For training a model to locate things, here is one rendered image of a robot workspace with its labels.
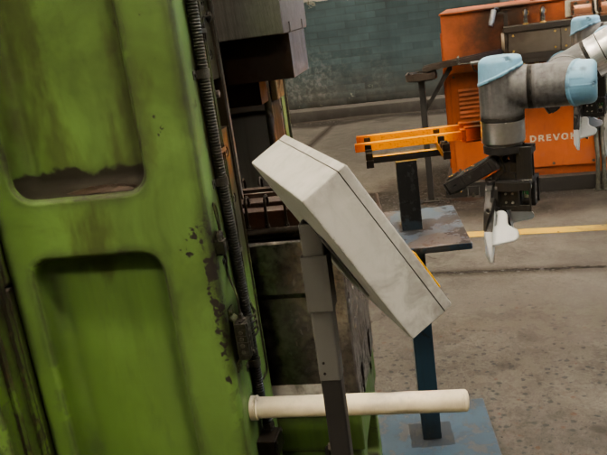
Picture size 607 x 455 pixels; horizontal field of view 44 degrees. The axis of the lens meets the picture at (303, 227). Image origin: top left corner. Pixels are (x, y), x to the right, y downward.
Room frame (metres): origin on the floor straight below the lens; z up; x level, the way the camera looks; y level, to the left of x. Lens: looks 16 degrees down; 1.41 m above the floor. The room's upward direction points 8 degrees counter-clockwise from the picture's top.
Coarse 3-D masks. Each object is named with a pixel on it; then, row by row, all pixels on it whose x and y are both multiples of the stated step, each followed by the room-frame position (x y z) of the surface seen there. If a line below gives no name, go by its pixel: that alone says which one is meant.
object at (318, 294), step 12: (324, 240) 1.11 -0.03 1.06; (312, 264) 1.14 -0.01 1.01; (324, 264) 1.14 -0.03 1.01; (336, 264) 1.23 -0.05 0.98; (312, 276) 1.14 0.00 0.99; (324, 276) 1.14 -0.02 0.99; (348, 276) 1.20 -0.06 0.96; (312, 288) 1.15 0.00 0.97; (324, 288) 1.14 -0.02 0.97; (360, 288) 1.13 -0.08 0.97; (312, 300) 1.15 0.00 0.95; (324, 300) 1.14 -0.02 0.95; (336, 300) 1.18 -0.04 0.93
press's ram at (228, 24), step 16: (224, 0) 1.60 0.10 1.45; (240, 0) 1.59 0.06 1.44; (256, 0) 1.59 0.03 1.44; (272, 0) 1.58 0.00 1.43; (288, 0) 1.67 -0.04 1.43; (224, 16) 1.60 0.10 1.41; (240, 16) 1.59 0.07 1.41; (256, 16) 1.59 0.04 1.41; (272, 16) 1.58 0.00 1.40; (288, 16) 1.65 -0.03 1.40; (304, 16) 1.86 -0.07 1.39; (224, 32) 1.60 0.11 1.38; (240, 32) 1.59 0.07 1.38; (256, 32) 1.59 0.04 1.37; (272, 32) 1.58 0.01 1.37
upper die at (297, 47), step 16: (288, 32) 1.63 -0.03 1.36; (224, 48) 1.65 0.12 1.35; (240, 48) 1.65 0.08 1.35; (256, 48) 1.64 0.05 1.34; (272, 48) 1.63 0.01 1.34; (288, 48) 1.63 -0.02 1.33; (304, 48) 1.80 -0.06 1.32; (224, 64) 1.66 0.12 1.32; (240, 64) 1.65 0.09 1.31; (256, 64) 1.64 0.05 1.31; (272, 64) 1.63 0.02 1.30; (288, 64) 1.63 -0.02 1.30; (304, 64) 1.77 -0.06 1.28; (240, 80) 1.65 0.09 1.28; (256, 80) 1.64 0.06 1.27
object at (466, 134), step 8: (464, 128) 2.13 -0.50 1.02; (472, 128) 2.13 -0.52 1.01; (480, 128) 2.13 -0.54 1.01; (416, 136) 2.15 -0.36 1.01; (424, 136) 2.14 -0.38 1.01; (432, 136) 2.13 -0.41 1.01; (448, 136) 2.13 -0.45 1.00; (456, 136) 2.13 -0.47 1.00; (464, 136) 2.12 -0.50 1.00; (472, 136) 2.13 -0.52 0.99; (480, 136) 2.13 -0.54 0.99; (360, 144) 2.15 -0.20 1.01; (376, 144) 2.15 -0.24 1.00; (384, 144) 2.14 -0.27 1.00; (392, 144) 2.14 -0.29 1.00; (400, 144) 2.14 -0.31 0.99; (408, 144) 2.14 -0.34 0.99; (416, 144) 2.14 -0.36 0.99; (360, 152) 2.15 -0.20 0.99
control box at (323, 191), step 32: (256, 160) 1.30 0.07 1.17; (288, 160) 1.18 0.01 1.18; (320, 160) 1.08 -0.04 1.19; (288, 192) 1.06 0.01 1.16; (320, 192) 0.99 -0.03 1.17; (352, 192) 1.00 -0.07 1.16; (320, 224) 0.99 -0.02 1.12; (352, 224) 1.00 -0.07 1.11; (384, 224) 1.01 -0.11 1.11; (352, 256) 0.99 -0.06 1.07; (384, 256) 1.01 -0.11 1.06; (384, 288) 1.00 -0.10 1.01; (416, 288) 1.02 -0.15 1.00; (416, 320) 1.01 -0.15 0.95
